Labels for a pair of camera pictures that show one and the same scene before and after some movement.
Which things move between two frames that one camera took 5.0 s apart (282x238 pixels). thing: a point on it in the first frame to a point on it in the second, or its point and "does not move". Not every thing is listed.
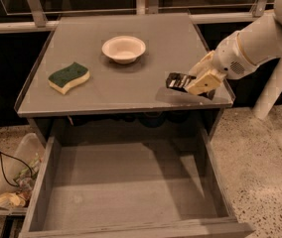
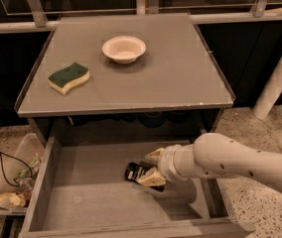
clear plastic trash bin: (22, 178) does not move
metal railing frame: (37, 20) does not move
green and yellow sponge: (63, 79) does not move
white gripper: (230, 58) to (166, 164)
